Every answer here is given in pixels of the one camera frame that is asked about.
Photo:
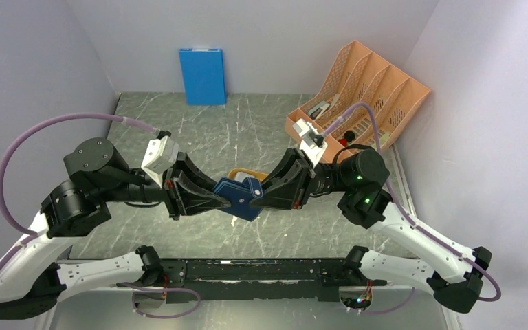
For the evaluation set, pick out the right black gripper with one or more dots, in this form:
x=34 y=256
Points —
x=284 y=190

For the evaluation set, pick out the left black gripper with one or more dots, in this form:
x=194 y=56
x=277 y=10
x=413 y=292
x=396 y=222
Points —
x=181 y=199

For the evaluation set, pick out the orange oval tray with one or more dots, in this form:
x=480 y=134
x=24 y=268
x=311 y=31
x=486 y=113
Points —
x=259 y=175

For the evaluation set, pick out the navy blue card holder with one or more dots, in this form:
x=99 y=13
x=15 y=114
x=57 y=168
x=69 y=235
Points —
x=240 y=194

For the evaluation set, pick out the silver VIP card stack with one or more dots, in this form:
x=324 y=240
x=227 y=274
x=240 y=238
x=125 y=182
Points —
x=242 y=176

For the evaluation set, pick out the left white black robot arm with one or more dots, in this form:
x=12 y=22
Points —
x=31 y=279

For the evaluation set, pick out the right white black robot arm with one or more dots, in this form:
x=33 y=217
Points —
x=452 y=273

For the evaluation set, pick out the grey stapler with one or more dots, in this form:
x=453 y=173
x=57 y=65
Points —
x=314 y=112

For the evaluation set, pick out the red black stamp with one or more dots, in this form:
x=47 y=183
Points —
x=347 y=139

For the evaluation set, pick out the green sticky note pad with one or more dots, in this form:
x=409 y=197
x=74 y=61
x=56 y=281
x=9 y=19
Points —
x=383 y=138

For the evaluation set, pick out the blue folder box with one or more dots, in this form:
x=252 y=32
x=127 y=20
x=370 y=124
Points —
x=203 y=76

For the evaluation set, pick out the orange desk file organizer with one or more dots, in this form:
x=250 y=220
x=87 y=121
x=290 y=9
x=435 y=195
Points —
x=360 y=74

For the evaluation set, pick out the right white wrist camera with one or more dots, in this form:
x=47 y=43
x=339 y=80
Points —
x=312 y=143

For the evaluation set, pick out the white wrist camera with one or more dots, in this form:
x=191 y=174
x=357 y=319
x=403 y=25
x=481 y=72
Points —
x=160 y=155
x=312 y=143

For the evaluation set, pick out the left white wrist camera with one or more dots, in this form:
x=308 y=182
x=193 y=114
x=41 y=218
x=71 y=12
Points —
x=160 y=155

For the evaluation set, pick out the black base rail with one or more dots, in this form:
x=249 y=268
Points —
x=246 y=279

